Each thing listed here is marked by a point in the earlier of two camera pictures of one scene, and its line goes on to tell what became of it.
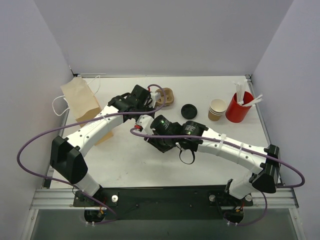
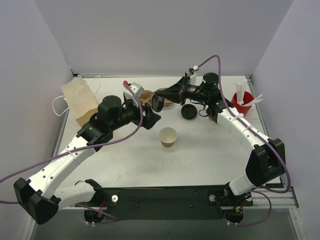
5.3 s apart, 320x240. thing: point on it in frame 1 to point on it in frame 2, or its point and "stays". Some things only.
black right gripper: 155,143 to 184,87
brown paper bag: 83,103 stays
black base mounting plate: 163,203 stays
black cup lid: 189,111 stays
